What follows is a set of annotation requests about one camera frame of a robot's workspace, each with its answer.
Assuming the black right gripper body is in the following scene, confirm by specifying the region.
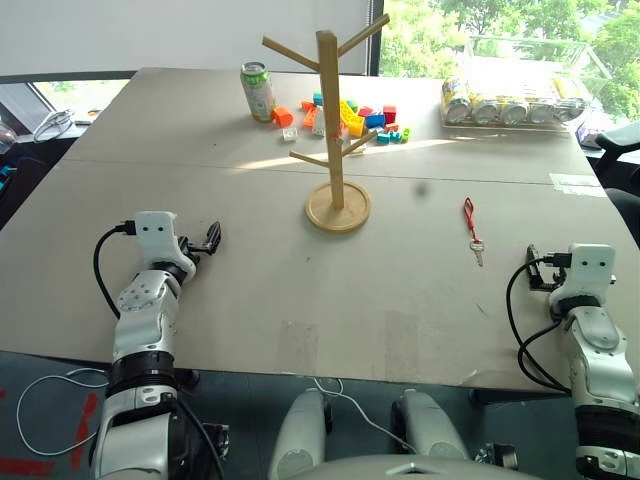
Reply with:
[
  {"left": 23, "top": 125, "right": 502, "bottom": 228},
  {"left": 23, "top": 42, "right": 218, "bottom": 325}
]
[{"left": 531, "top": 262, "right": 567, "bottom": 295}]

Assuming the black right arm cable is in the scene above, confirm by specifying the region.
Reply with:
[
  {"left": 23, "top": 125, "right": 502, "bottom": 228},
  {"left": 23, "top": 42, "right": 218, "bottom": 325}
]
[{"left": 505, "top": 251, "right": 574, "bottom": 397}]

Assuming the wooden tree rack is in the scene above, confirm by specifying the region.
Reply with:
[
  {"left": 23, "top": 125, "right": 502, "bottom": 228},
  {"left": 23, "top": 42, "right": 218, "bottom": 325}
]
[{"left": 261, "top": 13, "right": 392, "bottom": 234}]

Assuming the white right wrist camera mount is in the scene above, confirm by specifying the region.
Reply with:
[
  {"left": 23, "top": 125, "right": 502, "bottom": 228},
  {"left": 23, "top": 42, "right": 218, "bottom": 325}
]
[{"left": 547, "top": 243, "right": 618, "bottom": 307}]

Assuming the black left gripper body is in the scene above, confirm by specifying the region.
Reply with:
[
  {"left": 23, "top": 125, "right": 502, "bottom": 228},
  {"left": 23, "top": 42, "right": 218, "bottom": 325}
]
[{"left": 175, "top": 236, "right": 202, "bottom": 266}]

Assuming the silver right robot leg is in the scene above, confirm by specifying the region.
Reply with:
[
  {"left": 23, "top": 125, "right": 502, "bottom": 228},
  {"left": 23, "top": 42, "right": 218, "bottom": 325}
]
[{"left": 391, "top": 388, "right": 472, "bottom": 462}]

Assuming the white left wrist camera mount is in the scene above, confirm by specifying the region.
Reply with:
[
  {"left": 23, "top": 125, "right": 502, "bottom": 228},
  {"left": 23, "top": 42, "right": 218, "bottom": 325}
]
[{"left": 133, "top": 210, "right": 198, "bottom": 277}]

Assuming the silver key with red strap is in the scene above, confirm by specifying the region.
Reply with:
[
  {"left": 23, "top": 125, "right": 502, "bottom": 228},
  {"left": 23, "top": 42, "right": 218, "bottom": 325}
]
[{"left": 462, "top": 196, "right": 486, "bottom": 268}]

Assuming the large yellow toy block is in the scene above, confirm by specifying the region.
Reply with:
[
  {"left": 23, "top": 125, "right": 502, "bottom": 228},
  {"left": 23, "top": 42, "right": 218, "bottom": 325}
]
[{"left": 339, "top": 99, "right": 367, "bottom": 139}]

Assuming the silver robot leg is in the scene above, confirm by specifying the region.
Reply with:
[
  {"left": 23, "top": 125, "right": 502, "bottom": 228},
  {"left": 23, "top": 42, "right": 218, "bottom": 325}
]
[
  {"left": 391, "top": 388, "right": 472, "bottom": 462},
  {"left": 268, "top": 388, "right": 333, "bottom": 480}
]

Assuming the black office chair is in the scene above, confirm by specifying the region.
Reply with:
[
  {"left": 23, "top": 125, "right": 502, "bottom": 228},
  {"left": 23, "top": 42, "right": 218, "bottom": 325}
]
[{"left": 593, "top": 121, "right": 640, "bottom": 232}]

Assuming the coiled white cable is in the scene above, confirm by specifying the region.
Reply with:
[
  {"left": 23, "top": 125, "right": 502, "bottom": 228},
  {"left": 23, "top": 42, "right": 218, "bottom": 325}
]
[{"left": 31, "top": 108, "right": 77, "bottom": 145}]

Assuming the white floor cable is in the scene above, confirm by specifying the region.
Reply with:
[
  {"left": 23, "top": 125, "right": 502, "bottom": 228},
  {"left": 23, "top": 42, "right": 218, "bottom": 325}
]
[{"left": 14, "top": 367, "right": 110, "bottom": 457}]

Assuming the purple box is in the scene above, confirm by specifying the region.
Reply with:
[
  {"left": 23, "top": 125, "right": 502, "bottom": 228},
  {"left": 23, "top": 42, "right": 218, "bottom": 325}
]
[{"left": 574, "top": 121, "right": 602, "bottom": 150}]

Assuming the thin white cable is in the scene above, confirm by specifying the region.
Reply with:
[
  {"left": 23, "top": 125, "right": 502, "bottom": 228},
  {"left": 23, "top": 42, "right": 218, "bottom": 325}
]
[{"left": 312, "top": 377, "right": 417, "bottom": 454}]

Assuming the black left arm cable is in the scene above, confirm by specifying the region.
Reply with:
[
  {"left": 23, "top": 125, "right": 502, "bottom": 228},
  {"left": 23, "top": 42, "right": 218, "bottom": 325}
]
[{"left": 93, "top": 220, "right": 137, "bottom": 321}]

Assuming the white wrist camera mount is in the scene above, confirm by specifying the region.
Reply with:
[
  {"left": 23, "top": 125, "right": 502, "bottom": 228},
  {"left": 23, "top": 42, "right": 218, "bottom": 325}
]
[
  {"left": 547, "top": 243, "right": 618, "bottom": 307},
  {"left": 133, "top": 210, "right": 198, "bottom": 277}
]

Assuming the yellow drink can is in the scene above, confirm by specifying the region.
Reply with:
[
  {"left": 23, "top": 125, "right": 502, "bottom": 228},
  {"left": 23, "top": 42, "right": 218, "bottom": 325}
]
[
  {"left": 500, "top": 95, "right": 530, "bottom": 126},
  {"left": 471, "top": 93, "right": 502, "bottom": 126},
  {"left": 527, "top": 98, "right": 557, "bottom": 126},
  {"left": 441, "top": 76, "right": 474, "bottom": 125},
  {"left": 554, "top": 96, "right": 587, "bottom": 124}
]

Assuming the silver left robot leg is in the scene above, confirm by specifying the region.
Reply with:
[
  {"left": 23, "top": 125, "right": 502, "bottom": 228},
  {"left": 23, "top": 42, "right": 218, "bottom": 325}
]
[{"left": 268, "top": 388, "right": 333, "bottom": 480}]

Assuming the grey robot torso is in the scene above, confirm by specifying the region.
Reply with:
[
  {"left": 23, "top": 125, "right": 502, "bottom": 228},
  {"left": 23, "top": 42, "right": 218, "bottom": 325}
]
[{"left": 298, "top": 453, "right": 544, "bottom": 480}]

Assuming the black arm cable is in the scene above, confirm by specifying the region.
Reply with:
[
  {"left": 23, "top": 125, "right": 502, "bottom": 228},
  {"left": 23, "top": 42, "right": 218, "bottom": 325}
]
[
  {"left": 93, "top": 220, "right": 137, "bottom": 321},
  {"left": 505, "top": 251, "right": 574, "bottom": 397}
]

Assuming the clear tape patch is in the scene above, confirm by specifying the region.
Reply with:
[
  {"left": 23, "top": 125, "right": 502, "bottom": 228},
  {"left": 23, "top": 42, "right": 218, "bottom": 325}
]
[{"left": 548, "top": 171, "right": 603, "bottom": 194}]

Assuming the clear acrylic tray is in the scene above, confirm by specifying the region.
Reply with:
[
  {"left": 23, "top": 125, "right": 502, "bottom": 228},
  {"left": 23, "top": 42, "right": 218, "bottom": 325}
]
[{"left": 438, "top": 33, "right": 617, "bottom": 132}]

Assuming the green drink can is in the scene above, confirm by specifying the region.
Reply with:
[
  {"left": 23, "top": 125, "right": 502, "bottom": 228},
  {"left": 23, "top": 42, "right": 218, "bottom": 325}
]
[{"left": 240, "top": 61, "right": 277, "bottom": 124}]

